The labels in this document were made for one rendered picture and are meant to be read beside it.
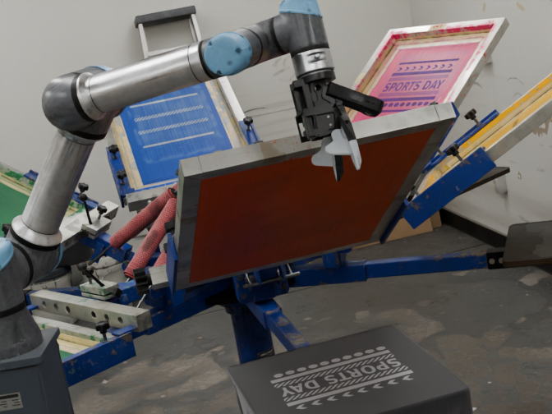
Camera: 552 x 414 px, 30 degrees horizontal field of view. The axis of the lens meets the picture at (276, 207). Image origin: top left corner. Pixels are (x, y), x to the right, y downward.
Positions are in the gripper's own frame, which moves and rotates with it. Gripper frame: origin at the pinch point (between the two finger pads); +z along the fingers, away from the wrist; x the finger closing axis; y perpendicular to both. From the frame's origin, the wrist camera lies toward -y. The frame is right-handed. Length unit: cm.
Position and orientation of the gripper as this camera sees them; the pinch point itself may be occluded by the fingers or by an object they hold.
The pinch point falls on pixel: (351, 176)
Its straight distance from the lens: 194.6
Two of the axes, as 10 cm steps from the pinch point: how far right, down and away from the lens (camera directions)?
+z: 2.4, 9.7, -0.7
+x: 1.8, -1.1, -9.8
